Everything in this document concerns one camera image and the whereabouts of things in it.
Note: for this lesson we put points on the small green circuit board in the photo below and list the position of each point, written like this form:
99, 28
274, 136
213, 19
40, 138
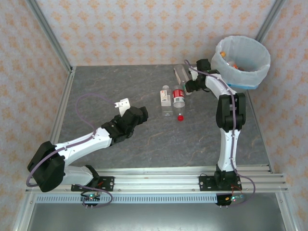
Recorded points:
91, 197
233, 198

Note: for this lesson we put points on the translucent round waste bin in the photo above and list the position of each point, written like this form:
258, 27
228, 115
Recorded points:
243, 86

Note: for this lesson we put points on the white label clear plastic bottle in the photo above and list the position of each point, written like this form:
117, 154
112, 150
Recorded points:
164, 96

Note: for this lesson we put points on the aluminium side frame bar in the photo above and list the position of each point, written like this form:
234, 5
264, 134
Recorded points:
62, 106
261, 134

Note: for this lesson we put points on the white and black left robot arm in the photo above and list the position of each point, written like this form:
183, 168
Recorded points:
81, 144

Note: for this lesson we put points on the aluminium frame post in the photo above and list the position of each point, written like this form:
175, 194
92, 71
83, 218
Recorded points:
50, 36
269, 19

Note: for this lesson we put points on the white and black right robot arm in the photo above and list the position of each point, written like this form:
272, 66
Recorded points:
228, 149

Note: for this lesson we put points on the grey metal sheet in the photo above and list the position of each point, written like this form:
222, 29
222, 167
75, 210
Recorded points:
156, 217

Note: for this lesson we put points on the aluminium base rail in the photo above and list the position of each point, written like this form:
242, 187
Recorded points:
156, 180

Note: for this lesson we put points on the red label red cap bottle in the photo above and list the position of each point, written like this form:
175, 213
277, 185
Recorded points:
178, 96

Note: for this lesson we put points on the white lined waste bin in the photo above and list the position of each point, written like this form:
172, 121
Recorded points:
250, 53

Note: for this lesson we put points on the clear green cap plastic bottle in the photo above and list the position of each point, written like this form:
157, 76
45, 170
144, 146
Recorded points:
180, 72

